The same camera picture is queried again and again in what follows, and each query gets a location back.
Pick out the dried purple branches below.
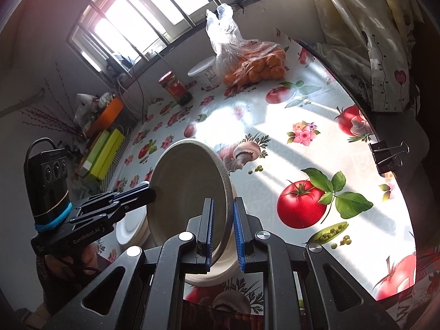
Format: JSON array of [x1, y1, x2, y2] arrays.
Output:
[[22, 72, 85, 141]]

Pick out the person's left hand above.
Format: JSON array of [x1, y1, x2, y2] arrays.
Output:
[[45, 241, 101, 277]]

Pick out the clear bag of small oranges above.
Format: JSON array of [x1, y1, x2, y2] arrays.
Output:
[[205, 3, 287, 88]]

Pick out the lime green box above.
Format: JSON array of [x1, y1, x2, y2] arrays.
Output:
[[93, 128, 125, 183]]

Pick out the beige paper bowl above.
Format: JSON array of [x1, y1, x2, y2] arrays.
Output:
[[147, 139, 238, 276], [184, 182, 243, 287]]

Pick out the white cable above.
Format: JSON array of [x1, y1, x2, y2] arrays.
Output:
[[117, 51, 147, 119]]

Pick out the printed vegetable tablecloth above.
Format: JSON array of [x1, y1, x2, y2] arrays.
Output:
[[103, 29, 418, 317]]

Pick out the window grille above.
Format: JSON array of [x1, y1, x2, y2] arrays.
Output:
[[67, 0, 305, 76]]

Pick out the black binder clip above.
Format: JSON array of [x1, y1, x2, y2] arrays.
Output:
[[376, 160, 403, 177], [369, 141, 410, 161]]

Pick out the red label sauce jar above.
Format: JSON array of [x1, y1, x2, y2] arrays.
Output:
[[159, 71, 192, 106]]

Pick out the white and green flat box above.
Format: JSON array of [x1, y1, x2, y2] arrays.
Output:
[[81, 130, 111, 177]]

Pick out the orange box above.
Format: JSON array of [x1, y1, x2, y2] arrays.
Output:
[[85, 97, 125, 137]]

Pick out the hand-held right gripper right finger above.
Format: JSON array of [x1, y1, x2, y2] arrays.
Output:
[[233, 197, 401, 330]]

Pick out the white plastic tub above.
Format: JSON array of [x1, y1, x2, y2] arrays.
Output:
[[188, 58, 221, 90]]

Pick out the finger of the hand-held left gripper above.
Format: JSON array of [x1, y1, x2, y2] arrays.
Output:
[[69, 201, 153, 229], [77, 185, 156, 210]]

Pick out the patterned curtain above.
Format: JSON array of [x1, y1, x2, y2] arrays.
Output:
[[305, 0, 425, 113]]

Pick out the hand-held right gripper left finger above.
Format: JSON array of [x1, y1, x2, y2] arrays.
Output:
[[45, 197, 215, 330]]

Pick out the white foam plate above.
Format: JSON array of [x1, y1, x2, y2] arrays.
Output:
[[136, 213, 152, 249], [116, 210, 151, 253]]

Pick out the white plastic bag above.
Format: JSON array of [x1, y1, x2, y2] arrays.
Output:
[[74, 92, 115, 126]]

